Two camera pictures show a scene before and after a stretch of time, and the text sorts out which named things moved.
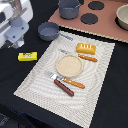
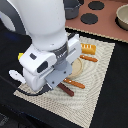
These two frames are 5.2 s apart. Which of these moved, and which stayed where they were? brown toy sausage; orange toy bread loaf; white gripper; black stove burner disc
Moved: white gripper
Stayed: orange toy bread loaf; brown toy sausage; black stove burner disc
